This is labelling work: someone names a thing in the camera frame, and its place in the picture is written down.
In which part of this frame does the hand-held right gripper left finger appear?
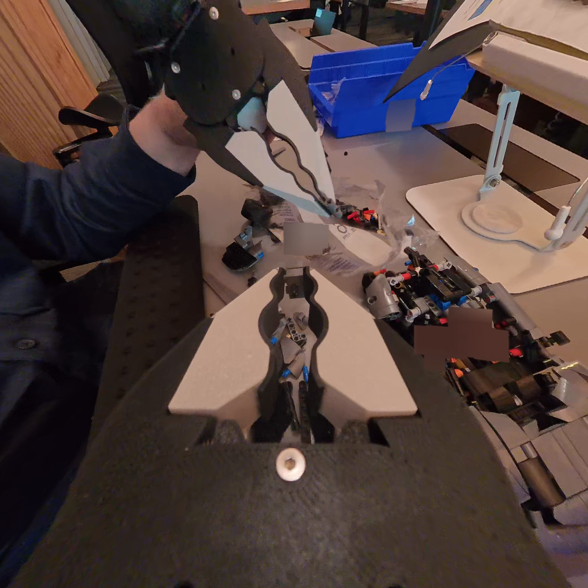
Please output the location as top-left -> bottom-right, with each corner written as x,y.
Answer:
168,268 -> 283,438

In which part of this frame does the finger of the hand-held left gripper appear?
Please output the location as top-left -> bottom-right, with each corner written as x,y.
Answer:
224,130 -> 332,217
266,79 -> 337,203

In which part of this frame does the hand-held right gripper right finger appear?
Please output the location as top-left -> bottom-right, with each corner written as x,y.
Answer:
305,266 -> 419,436

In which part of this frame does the blue lego pin grey connector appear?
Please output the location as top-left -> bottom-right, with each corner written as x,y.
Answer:
279,356 -> 307,381

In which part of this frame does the plastic bag of lego parts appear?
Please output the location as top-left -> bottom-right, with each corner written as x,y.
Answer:
271,181 -> 443,277

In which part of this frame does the lego car chassis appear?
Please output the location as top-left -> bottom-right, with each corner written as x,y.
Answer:
362,248 -> 588,526

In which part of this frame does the person's left forearm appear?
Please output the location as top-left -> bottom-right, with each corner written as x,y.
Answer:
0,122 -> 198,276

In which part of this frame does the grey lego assembly black plate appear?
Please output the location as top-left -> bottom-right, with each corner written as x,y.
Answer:
222,226 -> 266,273

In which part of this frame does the person's left hand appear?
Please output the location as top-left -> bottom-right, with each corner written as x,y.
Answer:
130,96 -> 203,175

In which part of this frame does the blue plastic bin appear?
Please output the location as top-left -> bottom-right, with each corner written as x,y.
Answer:
308,41 -> 476,139

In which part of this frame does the black mesh office chair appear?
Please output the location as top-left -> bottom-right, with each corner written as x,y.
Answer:
69,0 -> 154,107

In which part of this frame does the person's dark blue jacket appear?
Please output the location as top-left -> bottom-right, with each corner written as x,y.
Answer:
0,257 -> 120,575

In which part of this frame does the white book stand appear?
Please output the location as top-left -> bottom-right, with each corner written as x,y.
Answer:
406,32 -> 588,296

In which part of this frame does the black tripod handle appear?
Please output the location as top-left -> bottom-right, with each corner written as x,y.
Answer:
53,94 -> 126,162

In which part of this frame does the wooden post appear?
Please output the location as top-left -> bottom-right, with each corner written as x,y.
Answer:
0,0 -> 98,168

